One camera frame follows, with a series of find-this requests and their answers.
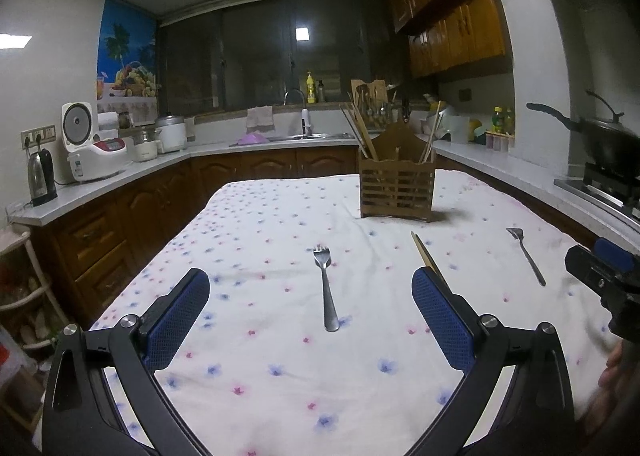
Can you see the small glass lidded pot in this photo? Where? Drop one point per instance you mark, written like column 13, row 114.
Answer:
column 144, row 148

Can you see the wall power outlet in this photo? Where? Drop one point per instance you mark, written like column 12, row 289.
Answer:
column 37, row 135

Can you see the light wooden chopstick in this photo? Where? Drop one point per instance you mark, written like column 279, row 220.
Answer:
column 425, row 253
column 365, row 136
column 357, row 131

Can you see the steel electric kettle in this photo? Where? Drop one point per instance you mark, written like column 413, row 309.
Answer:
column 42, row 178

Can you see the stainless steel fork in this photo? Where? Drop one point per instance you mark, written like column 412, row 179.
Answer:
column 326, row 286
column 527, row 256

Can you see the small white rice cooker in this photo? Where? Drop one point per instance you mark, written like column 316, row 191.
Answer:
column 171, row 135

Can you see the tropical fruit wall poster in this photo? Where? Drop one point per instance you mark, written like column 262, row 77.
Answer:
column 127, row 56

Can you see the dark kitchen window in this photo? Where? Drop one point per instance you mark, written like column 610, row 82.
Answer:
column 250, row 56

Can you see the wooden base cabinets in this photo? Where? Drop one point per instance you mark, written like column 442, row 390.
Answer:
column 125, row 216

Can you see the white plastic jug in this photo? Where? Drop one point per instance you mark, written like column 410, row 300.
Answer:
column 460, row 130

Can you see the paper towel roll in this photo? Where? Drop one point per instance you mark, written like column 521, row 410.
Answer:
column 107, row 120

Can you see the seasoning box set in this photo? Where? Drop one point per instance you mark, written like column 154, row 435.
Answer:
column 497, row 142

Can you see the yellow cooking oil bottle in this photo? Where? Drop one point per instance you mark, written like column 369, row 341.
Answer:
column 497, row 120

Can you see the person's right hand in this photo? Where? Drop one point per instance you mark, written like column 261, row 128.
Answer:
column 617, row 381

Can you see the gas stove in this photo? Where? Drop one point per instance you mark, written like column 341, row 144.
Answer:
column 605, row 186

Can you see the purple sink cloth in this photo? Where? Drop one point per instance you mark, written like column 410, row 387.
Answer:
column 252, row 139

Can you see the white floral tablecloth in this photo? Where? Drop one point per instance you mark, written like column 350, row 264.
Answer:
column 300, row 386

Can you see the wooden slatted utensil holder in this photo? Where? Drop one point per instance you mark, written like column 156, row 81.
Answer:
column 397, row 186

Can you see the white and red rice cooker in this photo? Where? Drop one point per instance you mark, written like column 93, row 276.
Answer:
column 90, row 146

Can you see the wooden counter utensil rack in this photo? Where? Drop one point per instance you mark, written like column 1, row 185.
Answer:
column 367, row 98

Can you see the yellow dish soap bottle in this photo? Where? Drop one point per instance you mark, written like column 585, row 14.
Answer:
column 311, row 88

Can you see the white plastic storage rack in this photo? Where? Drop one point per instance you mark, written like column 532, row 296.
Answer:
column 30, row 296

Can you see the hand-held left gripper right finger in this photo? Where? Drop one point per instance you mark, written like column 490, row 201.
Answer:
column 442, row 323

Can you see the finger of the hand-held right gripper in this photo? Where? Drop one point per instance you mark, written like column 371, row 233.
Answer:
column 614, row 253
column 590, row 271

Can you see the dark bottle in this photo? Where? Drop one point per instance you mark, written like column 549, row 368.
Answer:
column 321, row 92

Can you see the hanging dish towel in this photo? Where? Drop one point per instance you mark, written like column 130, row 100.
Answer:
column 260, row 119

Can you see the kitchen faucet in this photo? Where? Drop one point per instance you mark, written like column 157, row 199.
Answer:
column 304, row 121

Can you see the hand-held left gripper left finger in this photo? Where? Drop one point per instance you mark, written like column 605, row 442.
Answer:
column 177, row 318

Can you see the black wok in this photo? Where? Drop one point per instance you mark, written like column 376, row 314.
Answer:
column 607, row 141

